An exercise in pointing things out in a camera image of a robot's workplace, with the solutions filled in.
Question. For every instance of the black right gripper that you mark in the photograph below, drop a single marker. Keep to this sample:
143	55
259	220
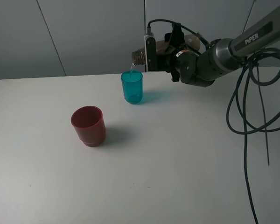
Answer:
180	60

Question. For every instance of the smoky transparent water bottle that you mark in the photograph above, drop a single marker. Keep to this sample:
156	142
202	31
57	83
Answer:
139	56

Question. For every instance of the teal transparent plastic cup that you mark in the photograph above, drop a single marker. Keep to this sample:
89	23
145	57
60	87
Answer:
132	84

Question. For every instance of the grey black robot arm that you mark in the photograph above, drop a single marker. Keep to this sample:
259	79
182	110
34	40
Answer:
226	56

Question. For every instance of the red plastic cup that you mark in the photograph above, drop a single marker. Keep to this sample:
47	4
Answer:
89	125

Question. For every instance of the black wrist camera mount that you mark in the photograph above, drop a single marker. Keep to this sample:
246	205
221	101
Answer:
150	53

